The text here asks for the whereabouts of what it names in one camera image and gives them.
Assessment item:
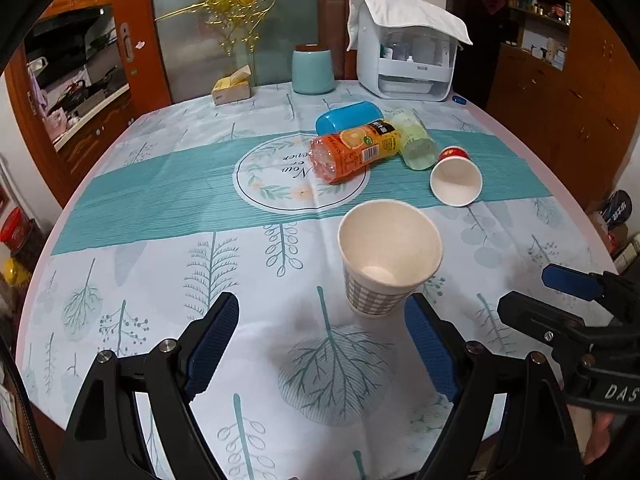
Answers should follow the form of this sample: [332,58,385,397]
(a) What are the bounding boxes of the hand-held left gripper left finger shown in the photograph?
[59,291,241,480]

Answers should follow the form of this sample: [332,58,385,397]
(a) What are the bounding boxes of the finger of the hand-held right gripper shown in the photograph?
[541,263,640,307]
[497,290,608,378]

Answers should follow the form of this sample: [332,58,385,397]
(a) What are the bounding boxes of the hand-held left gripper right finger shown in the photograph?
[404,291,584,480]

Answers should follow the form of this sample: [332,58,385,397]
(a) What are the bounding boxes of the white paper cup red print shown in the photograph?
[430,145,484,208]

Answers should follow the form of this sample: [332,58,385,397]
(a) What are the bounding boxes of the checkered paper cup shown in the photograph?
[337,200,445,320]

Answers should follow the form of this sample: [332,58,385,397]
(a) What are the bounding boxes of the person's right hand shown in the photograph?
[582,410,614,466]

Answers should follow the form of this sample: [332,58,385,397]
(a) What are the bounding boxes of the black racket bag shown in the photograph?
[597,189,634,227]

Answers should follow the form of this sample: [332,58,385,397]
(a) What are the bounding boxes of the wooden cabinet with shelves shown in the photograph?
[486,0,640,211]

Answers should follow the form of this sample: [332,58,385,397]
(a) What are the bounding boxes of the clear green plastic bottle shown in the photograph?
[387,108,440,171]

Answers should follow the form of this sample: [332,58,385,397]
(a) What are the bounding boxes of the yellow container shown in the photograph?
[2,257,32,292]

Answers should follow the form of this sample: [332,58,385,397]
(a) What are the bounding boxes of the orange juice bottle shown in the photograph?
[308,119,404,185]

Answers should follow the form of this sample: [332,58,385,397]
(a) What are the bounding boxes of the red lid jar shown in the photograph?
[0,207,47,267]

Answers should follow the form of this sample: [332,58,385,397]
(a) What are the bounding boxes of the wooden kitchen counter cabinet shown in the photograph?
[4,2,138,208]

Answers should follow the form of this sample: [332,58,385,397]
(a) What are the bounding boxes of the yellow tissue box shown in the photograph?
[210,65,253,106]

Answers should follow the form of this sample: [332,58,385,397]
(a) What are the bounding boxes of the blue plastic case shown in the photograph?
[315,101,384,137]

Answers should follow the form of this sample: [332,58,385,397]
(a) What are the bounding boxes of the white storage organizer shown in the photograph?
[356,24,461,104]

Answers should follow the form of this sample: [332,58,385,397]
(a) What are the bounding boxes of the teal canister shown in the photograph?
[291,44,336,96]

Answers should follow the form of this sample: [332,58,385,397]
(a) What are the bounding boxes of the white cloth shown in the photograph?
[347,0,474,52]

